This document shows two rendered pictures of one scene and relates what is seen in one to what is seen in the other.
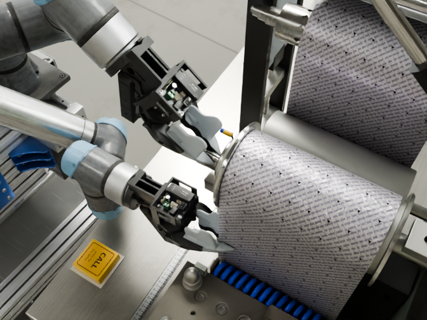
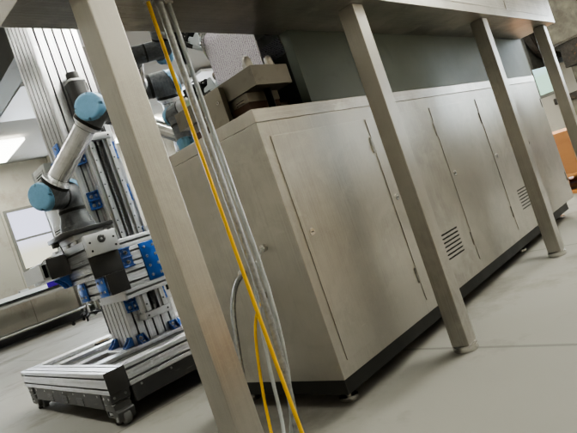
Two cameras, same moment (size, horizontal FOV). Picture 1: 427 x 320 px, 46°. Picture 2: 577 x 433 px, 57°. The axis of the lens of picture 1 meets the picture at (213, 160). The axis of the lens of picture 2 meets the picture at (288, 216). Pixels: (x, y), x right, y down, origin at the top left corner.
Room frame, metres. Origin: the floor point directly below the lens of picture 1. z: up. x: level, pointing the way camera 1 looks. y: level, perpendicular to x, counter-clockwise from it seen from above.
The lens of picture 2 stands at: (-1.45, -0.50, 0.60)
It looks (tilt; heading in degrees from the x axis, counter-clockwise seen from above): 1 degrees down; 12
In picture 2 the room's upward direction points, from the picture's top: 19 degrees counter-clockwise
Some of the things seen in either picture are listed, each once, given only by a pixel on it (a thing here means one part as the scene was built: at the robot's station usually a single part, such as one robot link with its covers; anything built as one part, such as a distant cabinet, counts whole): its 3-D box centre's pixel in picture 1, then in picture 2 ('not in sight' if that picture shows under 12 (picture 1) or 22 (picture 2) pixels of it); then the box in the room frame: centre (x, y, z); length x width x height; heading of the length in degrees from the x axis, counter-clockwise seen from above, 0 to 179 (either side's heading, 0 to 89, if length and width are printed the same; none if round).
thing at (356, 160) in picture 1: (330, 170); not in sight; (0.48, -0.20, 1.17); 0.26 x 0.12 x 0.12; 59
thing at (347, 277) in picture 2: not in sight; (420, 201); (1.22, -0.56, 0.43); 2.52 x 0.64 x 0.86; 149
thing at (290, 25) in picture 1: (298, 26); not in sight; (0.67, -0.14, 1.33); 0.06 x 0.06 x 0.06; 59
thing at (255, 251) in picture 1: (279, 266); (238, 69); (0.33, -0.11, 1.12); 0.23 x 0.01 x 0.18; 59
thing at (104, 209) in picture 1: (105, 187); (186, 137); (0.55, 0.23, 1.01); 0.11 x 0.08 x 0.11; 2
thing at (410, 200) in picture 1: (390, 239); not in sight; (0.31, -0.25, 1.25); 0.15 x 0.01 x 0.15; 149
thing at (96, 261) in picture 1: (96, 261); not in sight; (0.43, 0.25, 0.91); 0.07 x 0.07 x 0.02; 59
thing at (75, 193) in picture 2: not in sight; (65, 195); (0.63, 0.87, 0.98); 0.13 x 0.12 x 0.14; 2
